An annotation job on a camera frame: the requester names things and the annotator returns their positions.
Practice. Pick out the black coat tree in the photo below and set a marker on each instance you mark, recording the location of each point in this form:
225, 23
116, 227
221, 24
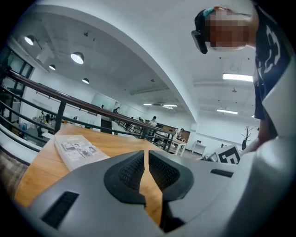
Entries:
246, 139

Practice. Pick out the grey paperback book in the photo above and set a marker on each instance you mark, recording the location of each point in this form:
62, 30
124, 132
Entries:
78, 150

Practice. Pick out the round ceiling lamp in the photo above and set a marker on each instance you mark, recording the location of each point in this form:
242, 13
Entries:
85, 81
52, 67
29, 40
77, 58

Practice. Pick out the teal hair band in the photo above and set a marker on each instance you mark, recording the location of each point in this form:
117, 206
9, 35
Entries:
210, 11

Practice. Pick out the person's head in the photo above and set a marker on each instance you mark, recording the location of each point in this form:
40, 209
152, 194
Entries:
229, 30

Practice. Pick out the black metal railing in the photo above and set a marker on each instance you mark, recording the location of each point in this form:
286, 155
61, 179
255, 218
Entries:
60, 111

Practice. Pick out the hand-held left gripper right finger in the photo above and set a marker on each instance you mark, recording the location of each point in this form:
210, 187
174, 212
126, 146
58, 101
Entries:
203, 192

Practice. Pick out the black head-mounted camera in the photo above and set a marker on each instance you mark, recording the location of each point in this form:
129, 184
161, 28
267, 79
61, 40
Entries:
200, 41

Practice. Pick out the navy printed shirt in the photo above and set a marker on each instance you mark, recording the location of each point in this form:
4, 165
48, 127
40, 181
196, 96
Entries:
263, 58

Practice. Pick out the person's right forearm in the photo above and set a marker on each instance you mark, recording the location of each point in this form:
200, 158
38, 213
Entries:
253, 144

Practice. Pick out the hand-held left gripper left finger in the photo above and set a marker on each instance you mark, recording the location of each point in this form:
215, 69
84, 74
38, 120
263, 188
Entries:
92, 203

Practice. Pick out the white table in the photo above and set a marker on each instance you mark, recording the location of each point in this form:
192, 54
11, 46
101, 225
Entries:
180, 144
199, 147

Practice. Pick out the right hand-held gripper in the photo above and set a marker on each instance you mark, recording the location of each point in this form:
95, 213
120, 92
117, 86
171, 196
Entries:
229, 156

